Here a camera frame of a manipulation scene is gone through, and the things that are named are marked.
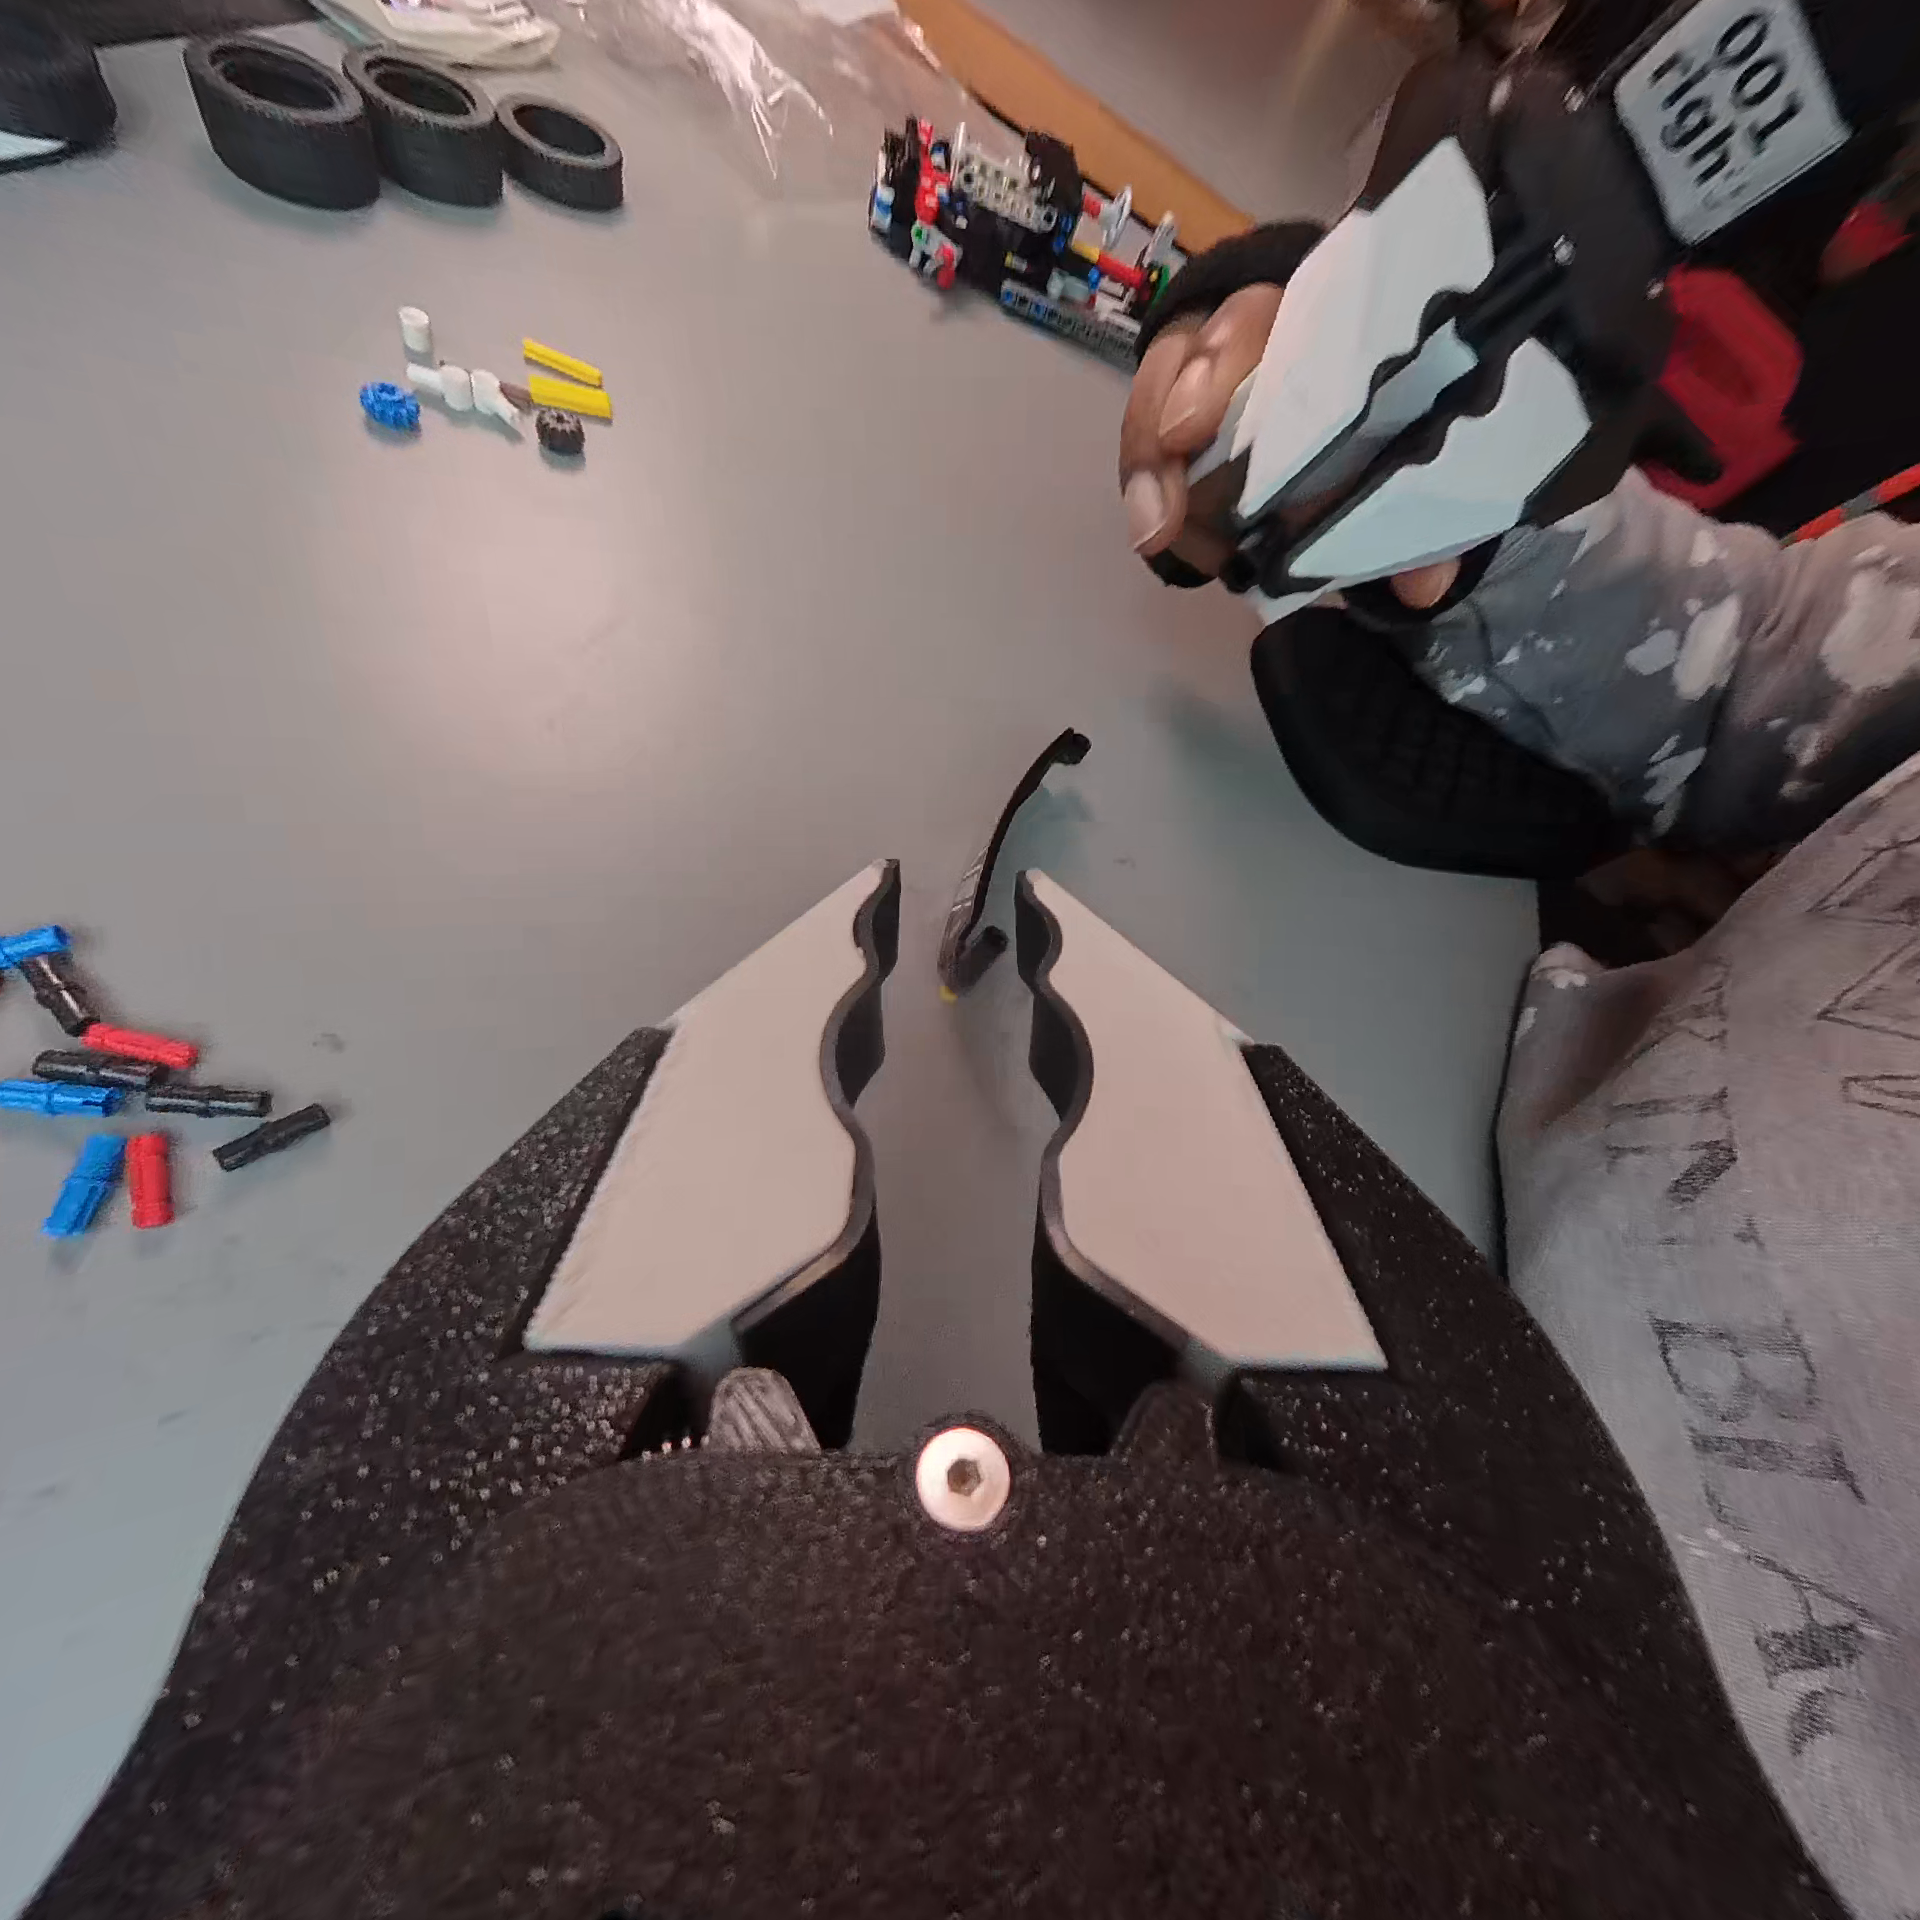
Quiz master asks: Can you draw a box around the black curved toy roof assembly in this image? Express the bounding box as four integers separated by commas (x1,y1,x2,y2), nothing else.
934,727,1094,1009

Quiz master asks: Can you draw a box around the clear plastic bag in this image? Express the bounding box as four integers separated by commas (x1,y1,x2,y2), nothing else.
540,0,903,137

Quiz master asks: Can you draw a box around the grey desk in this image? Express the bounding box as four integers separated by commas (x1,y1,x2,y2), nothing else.
0,0,1547,1920

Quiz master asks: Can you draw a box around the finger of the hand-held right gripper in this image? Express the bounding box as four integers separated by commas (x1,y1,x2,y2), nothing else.
1222,320,1596,595
1235,140,1501,522

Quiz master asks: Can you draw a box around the pile of small connector pins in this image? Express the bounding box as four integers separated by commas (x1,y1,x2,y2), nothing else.
0,927,332,1240

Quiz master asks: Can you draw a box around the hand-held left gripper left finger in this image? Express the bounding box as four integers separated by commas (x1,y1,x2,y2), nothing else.
521,860,905,1451

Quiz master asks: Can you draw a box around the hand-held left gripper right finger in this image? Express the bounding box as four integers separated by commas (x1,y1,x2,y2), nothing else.
1015,866,1393,1451

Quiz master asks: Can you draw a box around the person's right hand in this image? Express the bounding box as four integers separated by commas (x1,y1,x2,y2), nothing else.
1118,281,1289,564

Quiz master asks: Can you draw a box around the toy sticker sheet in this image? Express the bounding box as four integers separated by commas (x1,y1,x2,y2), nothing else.
306,0,561,73

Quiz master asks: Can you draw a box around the white toy connector piece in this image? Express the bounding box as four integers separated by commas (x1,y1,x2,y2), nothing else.
405,360,518,436

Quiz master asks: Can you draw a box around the person's grey patterned sweatshirt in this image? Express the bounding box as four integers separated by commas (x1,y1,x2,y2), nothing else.
1498,772,1920,1920

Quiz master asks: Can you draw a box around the red plastic stool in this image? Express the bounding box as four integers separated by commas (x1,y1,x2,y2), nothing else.
1662,263,1806,486

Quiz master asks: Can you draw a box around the adjacent grey table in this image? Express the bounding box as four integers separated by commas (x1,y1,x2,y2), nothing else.
892,0,1412,243

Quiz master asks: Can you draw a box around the toy brick car chassis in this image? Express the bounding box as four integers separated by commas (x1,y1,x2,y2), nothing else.
866,118,1203,375

